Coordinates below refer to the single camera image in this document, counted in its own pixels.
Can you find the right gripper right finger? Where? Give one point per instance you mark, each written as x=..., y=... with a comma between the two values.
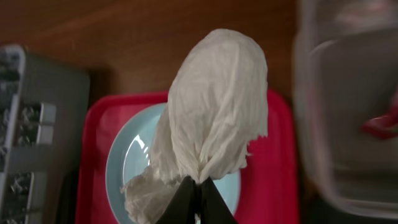
x=213, y=209

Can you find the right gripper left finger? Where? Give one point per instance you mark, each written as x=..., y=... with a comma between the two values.
x=182, y=208

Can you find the white napkin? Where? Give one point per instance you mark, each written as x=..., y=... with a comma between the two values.
x=229, y=68

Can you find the red snack wrapper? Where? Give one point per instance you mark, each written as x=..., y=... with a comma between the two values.
x=385, y=126

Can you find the grey dishwasher rack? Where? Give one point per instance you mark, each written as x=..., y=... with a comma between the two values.
x=43, y=108

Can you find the red plastic tray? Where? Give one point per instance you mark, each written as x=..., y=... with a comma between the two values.
x=273, y=171

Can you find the large light blue plate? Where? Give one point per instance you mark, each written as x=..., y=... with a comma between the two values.
x=176, y=162

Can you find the clear plastic bin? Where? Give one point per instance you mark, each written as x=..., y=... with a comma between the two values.
x=346, y=74

